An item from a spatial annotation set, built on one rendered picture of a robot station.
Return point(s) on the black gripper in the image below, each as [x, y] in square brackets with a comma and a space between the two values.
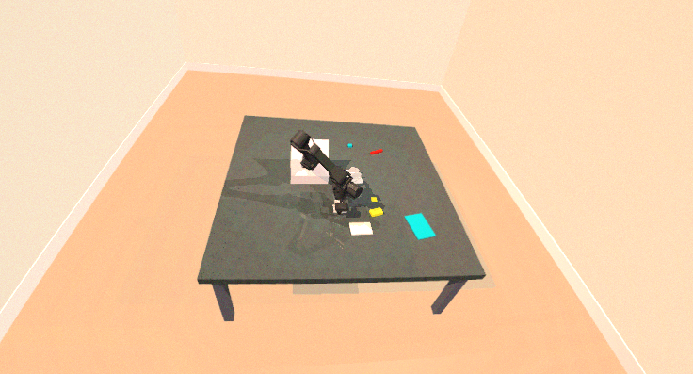
[340, 195]

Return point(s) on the cyan flat rectangular plate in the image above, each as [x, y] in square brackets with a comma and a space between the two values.
[419, 226]

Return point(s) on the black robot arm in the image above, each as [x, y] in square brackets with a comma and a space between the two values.
[313, 156]

